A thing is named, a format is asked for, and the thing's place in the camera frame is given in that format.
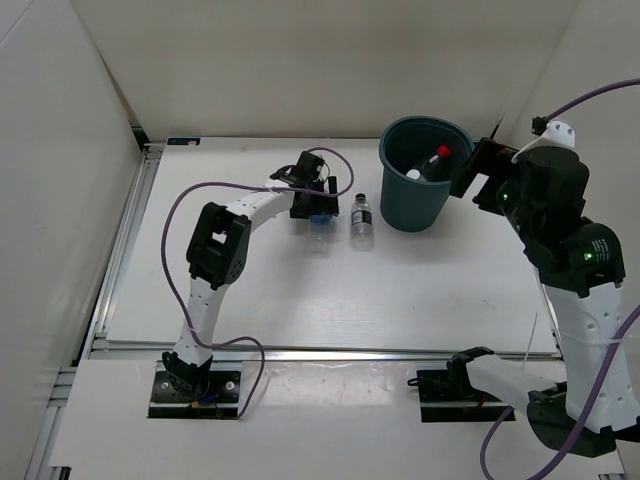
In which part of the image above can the red label water bottle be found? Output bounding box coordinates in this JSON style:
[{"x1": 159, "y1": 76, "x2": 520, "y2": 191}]
[{"x1": 415, "y1": 145, "x2": 452, "y2": 182}]

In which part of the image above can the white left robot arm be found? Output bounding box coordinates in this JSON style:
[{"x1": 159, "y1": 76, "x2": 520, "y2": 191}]
[{"x1": 160, "y1": 147, "x2": 342, "y2": 402}]

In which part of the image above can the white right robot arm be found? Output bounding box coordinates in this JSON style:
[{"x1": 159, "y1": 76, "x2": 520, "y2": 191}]
[{"x1": 447, "y1": 139, "x2": 639, "y2": 458}]

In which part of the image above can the teal plastic bin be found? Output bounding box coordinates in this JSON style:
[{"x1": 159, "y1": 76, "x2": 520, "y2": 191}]
[{"x1": 378, "y1": 116, "x2": 474, "y2": 233}]

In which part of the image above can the dark label bottle black cap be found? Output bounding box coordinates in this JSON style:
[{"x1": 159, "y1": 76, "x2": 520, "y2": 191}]
[{"x1": 350, "y1": 193, "x2": 374, "y2": 251}]

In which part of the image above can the white zip tie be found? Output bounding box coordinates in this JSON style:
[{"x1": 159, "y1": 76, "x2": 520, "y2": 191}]
[{"x1": 521, "y1": 311, "x2": 539, "y2": 370}]

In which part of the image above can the blue table sticker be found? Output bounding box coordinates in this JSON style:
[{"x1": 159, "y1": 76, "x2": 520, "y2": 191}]
[{"x1": 166, "y1": 137, "x2": 201, "y2": 146}]

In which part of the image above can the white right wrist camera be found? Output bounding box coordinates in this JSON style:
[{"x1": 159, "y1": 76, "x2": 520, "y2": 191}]
[{"x1": 511, "y1": 117, "x2": 575, "y2": 164}]

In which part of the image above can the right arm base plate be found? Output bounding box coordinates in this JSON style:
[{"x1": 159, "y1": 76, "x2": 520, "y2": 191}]
[{"x1": 407, "y1": 370, "x2": 507, "y2": 424}]

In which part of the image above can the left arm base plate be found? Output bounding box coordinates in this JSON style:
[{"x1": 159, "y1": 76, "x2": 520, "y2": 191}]
[{"x1": 147, "y1": 362, "x2": 243, "y2": 420}]

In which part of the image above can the aluminium table rail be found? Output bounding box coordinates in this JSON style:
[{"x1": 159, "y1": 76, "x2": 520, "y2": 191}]
[{"x1": 83, "y1": 138, "x2": 559, "y2": 361}]

